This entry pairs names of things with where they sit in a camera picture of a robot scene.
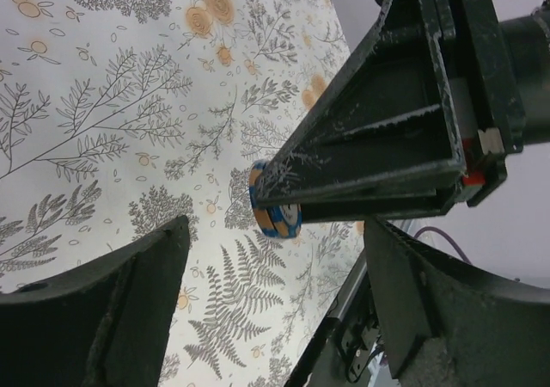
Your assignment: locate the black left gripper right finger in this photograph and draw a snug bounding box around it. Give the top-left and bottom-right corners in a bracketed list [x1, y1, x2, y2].
[364, 218, 549, 386]

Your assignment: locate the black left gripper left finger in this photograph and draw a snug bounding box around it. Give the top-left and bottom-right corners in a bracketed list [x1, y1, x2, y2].
[1, 216, 190, 386]

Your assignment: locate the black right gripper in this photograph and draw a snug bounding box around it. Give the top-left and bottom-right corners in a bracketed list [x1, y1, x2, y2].
[256, 0, 549, 223]

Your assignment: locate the blue 10 chip stack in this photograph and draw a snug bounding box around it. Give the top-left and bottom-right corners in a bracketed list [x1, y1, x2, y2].
[248, 160, 303, 240]

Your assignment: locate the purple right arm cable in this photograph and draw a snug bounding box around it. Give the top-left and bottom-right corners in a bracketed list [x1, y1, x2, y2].
[414, 226, 472, 263]

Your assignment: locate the floral patterned table mat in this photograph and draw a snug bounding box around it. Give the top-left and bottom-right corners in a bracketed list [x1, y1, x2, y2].
[1, 0, 363, 386]

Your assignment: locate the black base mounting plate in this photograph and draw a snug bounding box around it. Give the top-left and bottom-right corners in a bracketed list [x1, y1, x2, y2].
[284, 251, 384, 387]

